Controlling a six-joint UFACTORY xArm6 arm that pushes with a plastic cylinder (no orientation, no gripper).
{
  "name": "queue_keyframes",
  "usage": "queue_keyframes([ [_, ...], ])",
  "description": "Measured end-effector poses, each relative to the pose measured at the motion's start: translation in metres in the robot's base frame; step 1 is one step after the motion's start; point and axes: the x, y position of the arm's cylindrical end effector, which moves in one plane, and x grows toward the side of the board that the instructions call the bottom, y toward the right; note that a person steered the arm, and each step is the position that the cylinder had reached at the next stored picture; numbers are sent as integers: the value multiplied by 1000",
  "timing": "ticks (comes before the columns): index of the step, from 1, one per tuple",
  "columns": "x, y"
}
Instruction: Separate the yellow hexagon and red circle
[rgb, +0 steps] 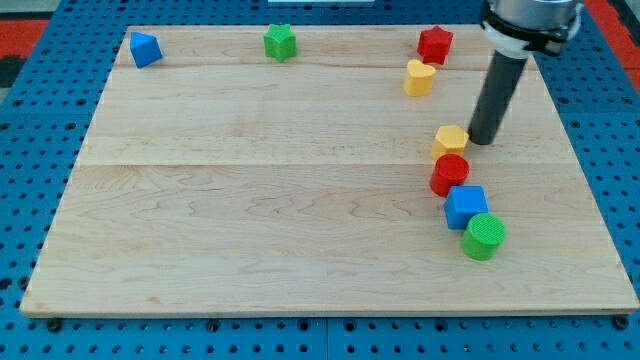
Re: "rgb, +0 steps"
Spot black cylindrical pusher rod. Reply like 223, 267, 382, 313
468, 51, 527, 145

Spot yellow hexagon block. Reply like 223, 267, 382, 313
430, 125, 469, 161

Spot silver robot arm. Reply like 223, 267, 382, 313
468, 0, 584, 145

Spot red star block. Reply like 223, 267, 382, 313
417, 26, 454, 65

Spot yellow heart block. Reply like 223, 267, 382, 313
403, 59, 436, 97

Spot red cylinder block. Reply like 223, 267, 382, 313
429, 154, 470, 197

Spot blue cube block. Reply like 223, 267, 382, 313
444, 185, 489, 230

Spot green cylinder block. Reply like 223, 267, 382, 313
461, 213, 507, 261

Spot green star block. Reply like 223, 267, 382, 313
263, 24, 297, 62

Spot light wooden board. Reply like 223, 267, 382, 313
20, 25, 639, 318

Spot blue triangle block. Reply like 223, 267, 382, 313
129, 32, 163, 68

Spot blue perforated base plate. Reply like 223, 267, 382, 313
1, 0, 639, 359

